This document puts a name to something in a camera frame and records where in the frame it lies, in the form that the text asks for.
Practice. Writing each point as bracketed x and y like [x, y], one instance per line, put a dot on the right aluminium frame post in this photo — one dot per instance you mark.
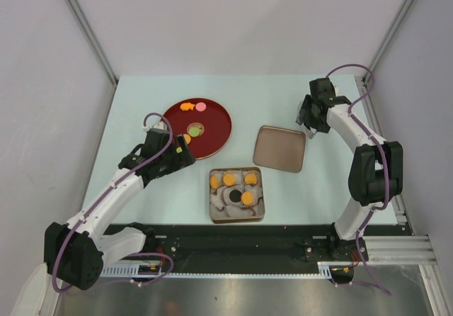
[396, 23]

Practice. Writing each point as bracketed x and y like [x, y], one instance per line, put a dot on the orange fish cookie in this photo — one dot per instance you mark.
[187, 106]

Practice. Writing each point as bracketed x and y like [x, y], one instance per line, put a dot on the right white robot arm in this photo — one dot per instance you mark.
[376, 173]

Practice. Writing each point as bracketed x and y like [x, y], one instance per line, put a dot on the gold tin lid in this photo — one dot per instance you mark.
[279, 148]

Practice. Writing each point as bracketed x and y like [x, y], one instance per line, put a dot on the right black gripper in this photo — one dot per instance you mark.
[320, 126]

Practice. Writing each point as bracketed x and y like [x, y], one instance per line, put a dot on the gold square cookie tin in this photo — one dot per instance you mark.
[222, 210]

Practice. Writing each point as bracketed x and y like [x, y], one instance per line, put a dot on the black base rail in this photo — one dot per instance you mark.
[251, 249]

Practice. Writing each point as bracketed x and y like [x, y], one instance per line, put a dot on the pink round cookie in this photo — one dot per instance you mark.
[200, 106]

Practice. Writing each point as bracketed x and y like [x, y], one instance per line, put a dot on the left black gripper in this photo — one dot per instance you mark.
[181, 159]

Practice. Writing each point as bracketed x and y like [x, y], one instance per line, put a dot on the white cable duct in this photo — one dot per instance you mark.
[133, 269]

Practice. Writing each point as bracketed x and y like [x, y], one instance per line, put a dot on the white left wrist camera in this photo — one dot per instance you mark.
[161, 125]

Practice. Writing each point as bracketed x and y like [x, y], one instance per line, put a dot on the left aluminium frame post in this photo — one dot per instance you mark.
[93, 42]

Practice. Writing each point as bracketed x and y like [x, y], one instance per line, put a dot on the round red plate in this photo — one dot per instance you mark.
[214, 123]

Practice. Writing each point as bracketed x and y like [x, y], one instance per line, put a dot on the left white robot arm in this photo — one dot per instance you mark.
[78, 250]

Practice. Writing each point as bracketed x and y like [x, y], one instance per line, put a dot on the black round cookie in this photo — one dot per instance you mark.
[235, 196]

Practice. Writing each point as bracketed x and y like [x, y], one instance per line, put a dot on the orange round cookie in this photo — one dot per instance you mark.
[247, 198]
[214, 182]
[229, 179]
[187, 138]
[251, 179]

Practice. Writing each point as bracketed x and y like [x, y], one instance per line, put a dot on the green round cookie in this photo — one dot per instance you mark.
[194, 132]

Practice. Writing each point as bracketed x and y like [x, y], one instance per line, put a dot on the aluminium frame post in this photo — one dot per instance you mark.
[93, 42]
[396, 23]

